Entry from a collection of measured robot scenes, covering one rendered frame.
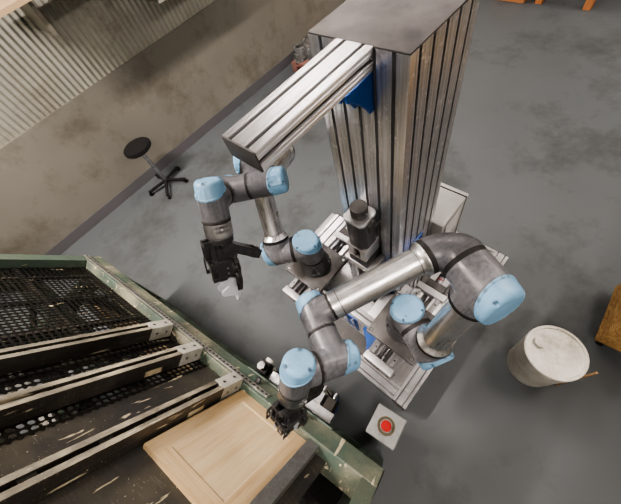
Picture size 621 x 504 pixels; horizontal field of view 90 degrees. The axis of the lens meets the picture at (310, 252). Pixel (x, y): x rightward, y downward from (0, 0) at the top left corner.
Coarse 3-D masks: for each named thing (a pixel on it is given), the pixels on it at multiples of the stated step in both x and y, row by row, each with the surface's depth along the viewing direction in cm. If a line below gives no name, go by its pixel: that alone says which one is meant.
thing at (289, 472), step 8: (312, 440) 126; (304, 448) 120; (312, 448) 121; (296, 456) 115; (304, 456) 116; (312, 456) 121; (288, 464) 110; (296, 464) 111; (304, 464) 113; (280, 472) 106; (288, 472) 107; (296, 472) 108; (272, 480) 102; (280, 480) 103; (288, 480) 104; (264, 488) 98; (272, 488) 99; (280, 488) 100; (256, 496) 94; (264, 496) 95; (272, 496) 96; (280, 496) 100
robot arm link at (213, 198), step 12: (204, 180) 76; (216, 180) 75; (204, 192) 74; (216, 192) 75; (228, 192) 81; (204, 204) 76; (216, 204) 76; (228, 204) 80; (204, 216) 77; (216, 216) 77; (228, 216) 80
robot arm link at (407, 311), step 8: (400, 296) 111; (408, 296) 110; (416, 296) 110; (392, 304) 110; (400, 304) 109; (408, 304) 108; (416, 304) 108; (392, 312) 109; (400, 312) 107; (408, 312) 107; (416, 312) 106; (424, 312) 107; (392, 320) 114; (400, 320) 106; (408, 320) 105; (416, 320) 105; (424, 320) 106; (400, 328) 109; (408, 328) 106
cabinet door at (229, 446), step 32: (224, 416) 124; (256, 416) 130; (160, 448) 100; (192, 448) 105; (224, 448) 109; (256, 448) 114; (288, 448) 120; (192, 480) 94; (224, 480) 98; (256, 480) 102
